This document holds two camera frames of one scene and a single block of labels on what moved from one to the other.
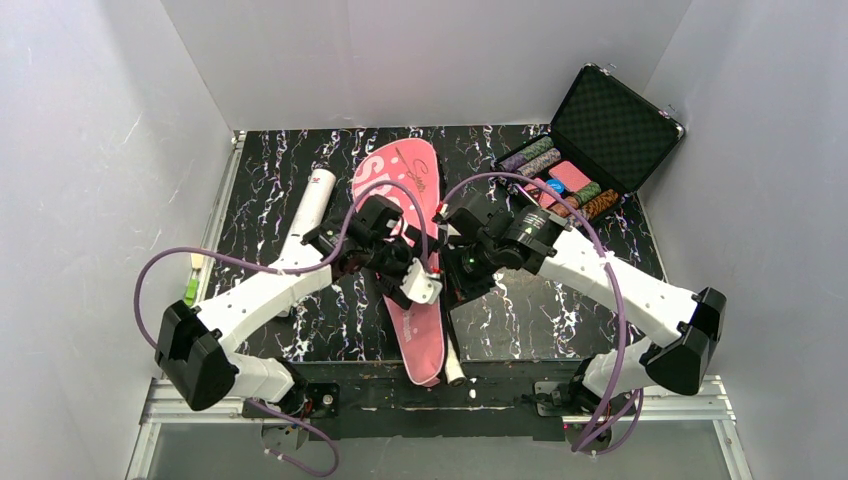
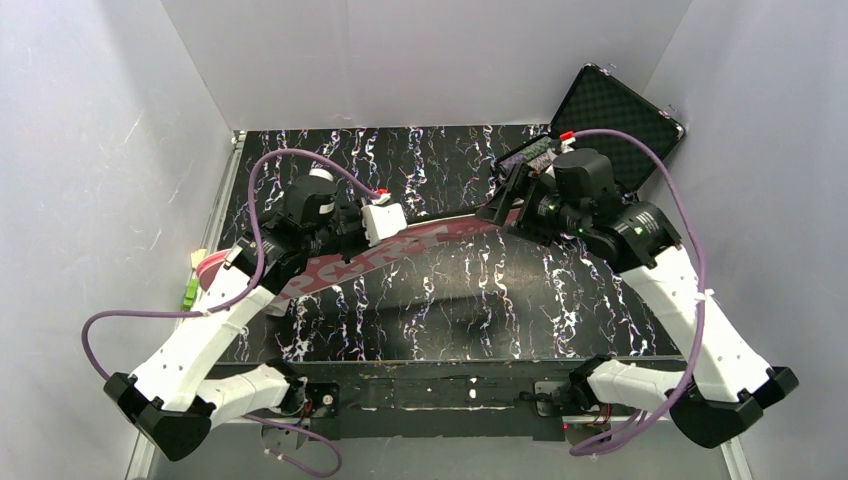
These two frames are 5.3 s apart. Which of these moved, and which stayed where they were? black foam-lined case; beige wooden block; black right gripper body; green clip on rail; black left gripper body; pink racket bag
Moved: black right gripper body; pink racket bag; black left gripper body
Stayed: green clip on rail; beige wooden block; black foam-lined case
